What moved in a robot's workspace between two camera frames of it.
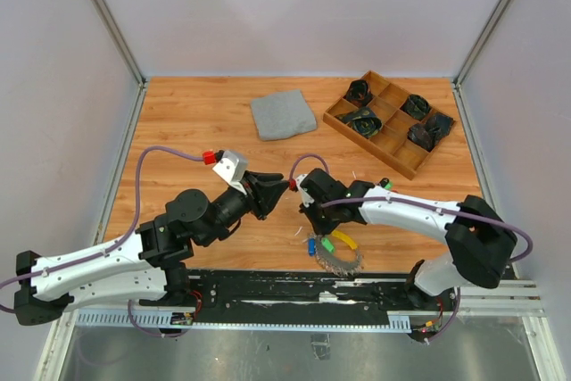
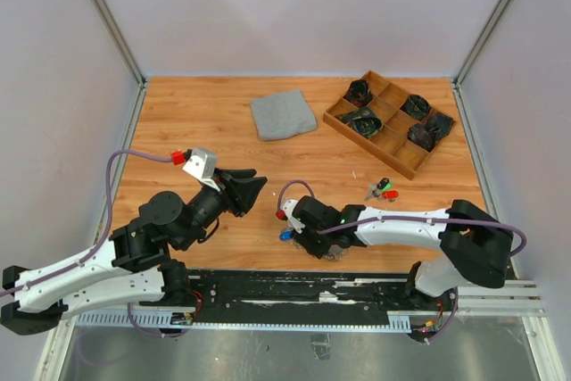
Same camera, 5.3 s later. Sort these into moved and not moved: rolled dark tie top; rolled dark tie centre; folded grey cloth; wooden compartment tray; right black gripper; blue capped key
Moved: blue capped key; right black gripper
Not moved: wooden compartment tray; rolled dark tie top; folded grey cloth; rolled dark tie centre
